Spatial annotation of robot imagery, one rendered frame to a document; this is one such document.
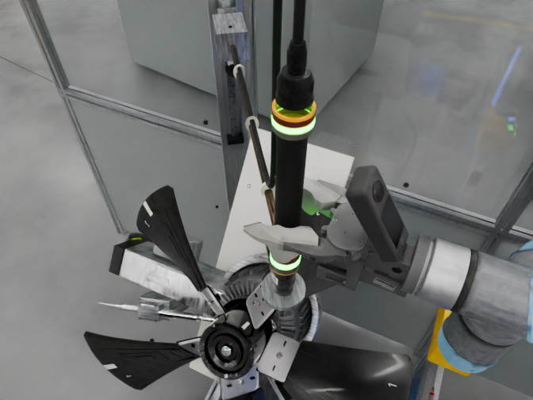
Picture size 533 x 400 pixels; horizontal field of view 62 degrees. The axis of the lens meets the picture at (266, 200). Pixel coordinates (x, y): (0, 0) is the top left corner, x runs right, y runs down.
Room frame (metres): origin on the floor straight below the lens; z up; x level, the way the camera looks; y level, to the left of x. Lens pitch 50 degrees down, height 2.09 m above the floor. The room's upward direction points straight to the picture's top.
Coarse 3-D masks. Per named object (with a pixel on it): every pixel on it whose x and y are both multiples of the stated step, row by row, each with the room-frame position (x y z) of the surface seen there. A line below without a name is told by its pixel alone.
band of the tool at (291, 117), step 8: (272, 104) 0.35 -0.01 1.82; (312, 104) 0.36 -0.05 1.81; (280, 112) 0.37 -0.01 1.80; (288, 112) 0.37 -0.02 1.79; (296, 112) 0.37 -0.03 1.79; (304, 112) 0.37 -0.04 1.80; (312, 112) 0.34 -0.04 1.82; (288, 120) 0.33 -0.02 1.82; (296, 120) 0.33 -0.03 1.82; (304, 120) 0.33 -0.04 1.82; (288, 128) 0.33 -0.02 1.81; (296, 128) 0.33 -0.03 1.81; (312, 128) 0.34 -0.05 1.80
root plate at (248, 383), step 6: (252, 372) 0.34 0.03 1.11; (258, 372) 0.35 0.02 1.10; (240, 378) 0.33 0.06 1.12; (246, 378) 0.33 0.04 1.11; (258, 378) 0.34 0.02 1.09; (222, 384) 0.31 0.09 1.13; (234, 384) 0.32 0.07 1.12; (246, 384) 0.32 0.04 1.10; (252, 384) 0.32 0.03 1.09; (258, 384) 0.33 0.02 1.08; (222, 390) 0.30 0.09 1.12; (228, 390) 0.30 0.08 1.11; (234, 390) 0.31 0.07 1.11; (240, 390) 0.31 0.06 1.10; (246, 390) 0.31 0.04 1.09; (252, 390) 0.31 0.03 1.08; (222, 396) 0.29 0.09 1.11; (228, 396) 0.30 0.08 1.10; (234, 396) 0.30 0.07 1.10
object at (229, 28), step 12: (228, 12) 1.01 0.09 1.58; (240, 12) 1.01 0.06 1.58; (216, 24) 0.95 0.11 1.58; (228, 24) 0.95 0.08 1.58; (240, 24) 0.95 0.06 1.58; (216, 36) 0.92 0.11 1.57; (228, 36) 0.92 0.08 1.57; (240, 36) 0.92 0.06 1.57; (216, 48) 0.96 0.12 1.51; (228, 48) 0.92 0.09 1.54; (240, 48) 0.92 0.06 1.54; (228, 60) 0.92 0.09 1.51
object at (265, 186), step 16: (304, 0) 0.35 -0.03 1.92; (304, 16) 0.35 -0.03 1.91; (272, 32) 0.44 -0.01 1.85; (272, 48) 0.44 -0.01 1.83; (240, 64) 0.82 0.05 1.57; (272, 64) 0.44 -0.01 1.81; (240, 80) 0.77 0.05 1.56; (272, 80) 0.44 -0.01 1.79; (272, 96) 0.44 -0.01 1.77; (256, 144) 0.58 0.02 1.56; (272, 144) 0.44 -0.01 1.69; (272, 160) 0.44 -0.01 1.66; (272, 176) 0.44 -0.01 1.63
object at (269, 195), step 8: (232, 56) 0.87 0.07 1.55; (240, 88) 0.76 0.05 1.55; (256, 128) 0.64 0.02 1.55; (256, 152) 0.57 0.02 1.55; (264, 192) 0.48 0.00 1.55; (272, 192) 0.48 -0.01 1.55; (272, 200) 0.46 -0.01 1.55; (272, 208) 0.44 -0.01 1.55; (272, 216) 0.43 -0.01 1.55; (272, 224) 0.41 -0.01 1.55
